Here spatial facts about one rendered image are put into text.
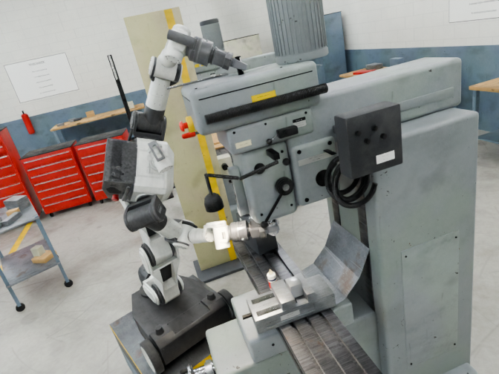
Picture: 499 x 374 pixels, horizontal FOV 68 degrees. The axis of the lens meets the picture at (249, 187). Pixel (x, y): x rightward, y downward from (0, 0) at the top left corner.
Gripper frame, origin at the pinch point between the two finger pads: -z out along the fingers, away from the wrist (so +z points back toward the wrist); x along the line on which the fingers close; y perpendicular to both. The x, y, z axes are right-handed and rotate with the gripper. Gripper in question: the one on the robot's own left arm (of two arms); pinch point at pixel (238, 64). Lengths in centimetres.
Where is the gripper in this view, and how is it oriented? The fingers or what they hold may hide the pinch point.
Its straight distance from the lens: 143.3
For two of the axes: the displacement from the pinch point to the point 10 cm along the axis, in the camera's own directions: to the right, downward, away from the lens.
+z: -9.5, -2.9, -1.3
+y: 3.2, -8.7, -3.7
